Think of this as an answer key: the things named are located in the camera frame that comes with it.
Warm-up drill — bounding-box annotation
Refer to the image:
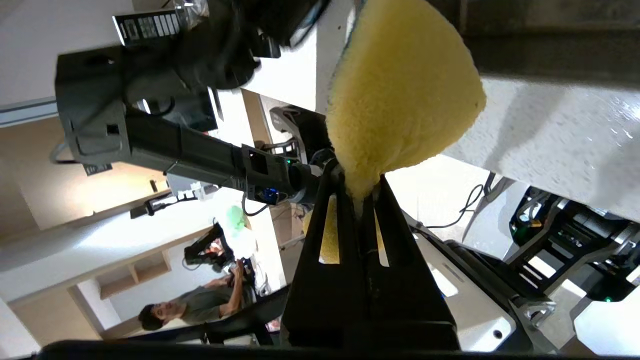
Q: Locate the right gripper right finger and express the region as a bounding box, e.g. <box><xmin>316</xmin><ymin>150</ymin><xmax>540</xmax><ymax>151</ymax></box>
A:
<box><xmin>362</xmin><ymin>175</ymin><xmax>461</xmax><ymax>351</ymax></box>

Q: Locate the seated person in grey shirt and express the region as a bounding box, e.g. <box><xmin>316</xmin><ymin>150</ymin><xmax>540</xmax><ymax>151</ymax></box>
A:
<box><xmin>138</xmin><ymin>260</ymin><xmax>251</xmax><ymax>332</ymax></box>

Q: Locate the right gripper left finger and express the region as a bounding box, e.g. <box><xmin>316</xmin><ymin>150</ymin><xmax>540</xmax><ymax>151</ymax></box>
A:
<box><xmin>282</xmin><ymin>159</ymin><xmax>371</xmax><ymax>349</ymax></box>

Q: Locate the wooden wall shelf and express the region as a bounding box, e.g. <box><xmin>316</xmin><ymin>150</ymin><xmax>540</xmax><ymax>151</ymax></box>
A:
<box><xmin>95</xmin><ymin>250</ymin><xmax>173</xmax><ymax>301</ymax></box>

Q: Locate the thin black torso cable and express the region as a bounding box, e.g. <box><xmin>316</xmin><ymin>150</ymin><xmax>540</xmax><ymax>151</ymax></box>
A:
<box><xmin>425</xmin><ymin>184</ymin><xmax>486</xmax><ymax>229</ymax></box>

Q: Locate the yellow green sponge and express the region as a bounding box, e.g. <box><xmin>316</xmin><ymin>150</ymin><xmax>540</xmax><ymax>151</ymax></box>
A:
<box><xmin>320</xmin><ymin>0</ymin><xmax>487</xmax><ymax>266</ymax></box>

